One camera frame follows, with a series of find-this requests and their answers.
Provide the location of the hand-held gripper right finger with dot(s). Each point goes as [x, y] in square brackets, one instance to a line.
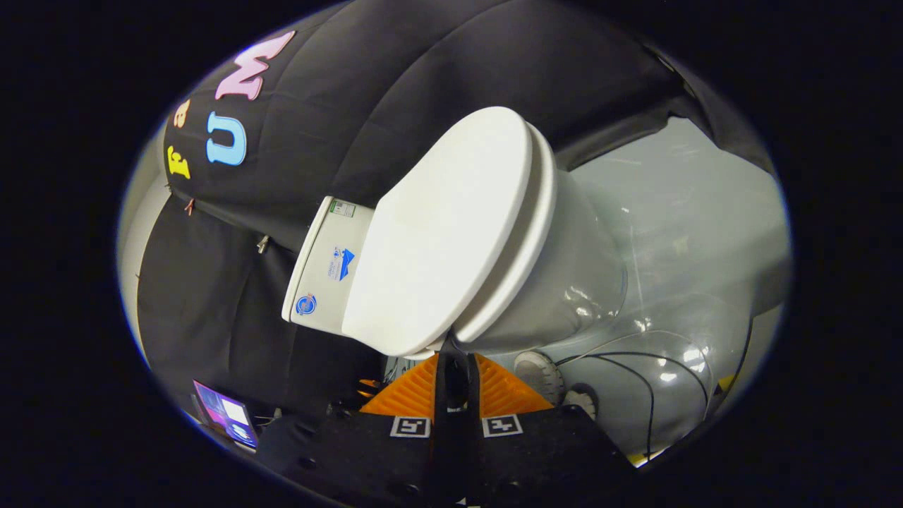
[522, 466]

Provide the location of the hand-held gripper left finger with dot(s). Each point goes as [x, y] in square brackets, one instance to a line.
[395, 466]

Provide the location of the white toilet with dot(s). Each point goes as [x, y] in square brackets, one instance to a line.
[571, 282]

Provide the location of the white toilet seat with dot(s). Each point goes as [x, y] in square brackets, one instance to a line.
[532, 233]

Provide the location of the orange clamp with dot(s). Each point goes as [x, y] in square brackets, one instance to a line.
[368, 388]

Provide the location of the white ribbed round object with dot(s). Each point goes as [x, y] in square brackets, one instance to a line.
[582, 401]
[540, 374]

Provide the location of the computer monitor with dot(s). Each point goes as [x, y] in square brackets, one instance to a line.
[226, 413]

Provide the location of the silver cloth clip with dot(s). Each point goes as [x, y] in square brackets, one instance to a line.
[262, 244]

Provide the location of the black backdrop cloth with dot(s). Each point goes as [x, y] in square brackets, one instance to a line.
[395, 92]

